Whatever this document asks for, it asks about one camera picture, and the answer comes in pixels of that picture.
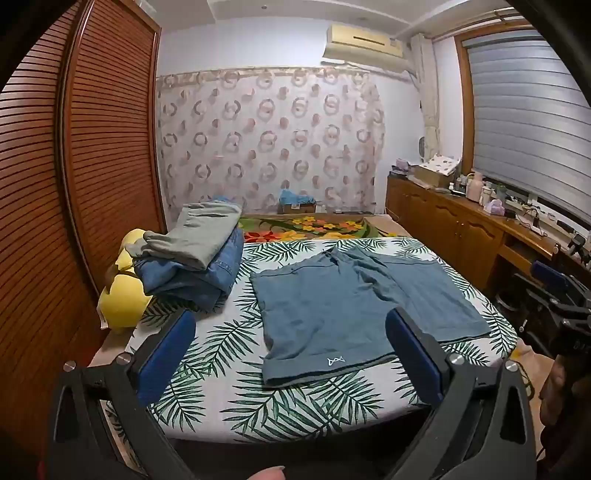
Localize cardboard box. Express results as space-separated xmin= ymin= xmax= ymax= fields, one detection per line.
xmin=277 ymin=199 xmax=317 ymax=215

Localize wooden louvered wardrobe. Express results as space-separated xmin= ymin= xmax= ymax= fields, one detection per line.
xmin=0 ymin=0 xmax=168 ymax=444

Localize cream air conditioner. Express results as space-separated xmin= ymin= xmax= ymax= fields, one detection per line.
xmin=322 ymin=23 xmax=407 ymax=75

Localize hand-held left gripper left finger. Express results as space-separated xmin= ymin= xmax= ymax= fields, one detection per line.
xmin=46 ymin=310 xmax=197 ymax=480

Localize pink bottle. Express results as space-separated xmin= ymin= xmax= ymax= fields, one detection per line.
xmin=465 ymin=172 xmax=485 ymax=201

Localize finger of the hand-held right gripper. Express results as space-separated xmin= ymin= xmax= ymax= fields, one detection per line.
xmin=512 ymin=261 xmax=591 ymax=324

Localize blue-grey pants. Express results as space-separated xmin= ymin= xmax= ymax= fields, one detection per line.
xmin=249 ymin=244 xmax=491 ymax=388

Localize white wrapped pipe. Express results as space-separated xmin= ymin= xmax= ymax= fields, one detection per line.
xmin=409 ymin=32 xmax=441 ymax=162

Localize blue cloth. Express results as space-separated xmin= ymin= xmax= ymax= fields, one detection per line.
xmin=279 ymin=188 xmax=317 ymax=206

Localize ring-patterned curtain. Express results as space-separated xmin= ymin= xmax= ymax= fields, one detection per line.
xmin=157 ymin=67 xmax=386 ymax=217

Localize wooden window frame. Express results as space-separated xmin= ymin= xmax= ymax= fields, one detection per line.
xmin=454 ymin=28 xmax=477 ymax=178

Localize leaf-print bed sheet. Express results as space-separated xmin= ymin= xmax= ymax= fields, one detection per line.
xmin=104 ymin=236 xmax=519 ymax=446

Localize person's left hand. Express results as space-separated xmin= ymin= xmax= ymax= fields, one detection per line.
xmin=244 ymin=466 xmax=287 ymax=480

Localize blue denim jeans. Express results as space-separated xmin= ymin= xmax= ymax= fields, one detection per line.
xmin=134 ymin=227 xmax=245 ymax=311

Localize grey window blind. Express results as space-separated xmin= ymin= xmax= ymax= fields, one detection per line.
xmin=462 ymin=25 xmax=591 ymax=222

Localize floral blanket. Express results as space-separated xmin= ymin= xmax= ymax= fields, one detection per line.
xmin=236 ymin=213 xmax=370 ymax=244

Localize grey-green folded pants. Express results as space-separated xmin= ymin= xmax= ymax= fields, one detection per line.
xmin=124 ymin=202 xmax=243 ymax=271

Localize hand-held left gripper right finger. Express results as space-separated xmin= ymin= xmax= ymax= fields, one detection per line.
xmin=385 ymin=307 xmax=539 ymax=480

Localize wooden sideboard cabinet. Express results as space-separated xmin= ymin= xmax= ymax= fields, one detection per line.
xmin=385 ymin=175 xmax=591 ymax=296

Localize person's right hand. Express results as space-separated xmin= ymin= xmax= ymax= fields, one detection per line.
xmin=539 ymin=355 xmax=583 ymax=432

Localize dotted open box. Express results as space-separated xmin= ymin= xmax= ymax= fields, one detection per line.
xmin=411 ymin=154 xmax=462 ymax=188

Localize yellow pillow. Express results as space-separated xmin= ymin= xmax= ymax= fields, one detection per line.
xmin=97 ymin=228 xmax=153 ymax=334

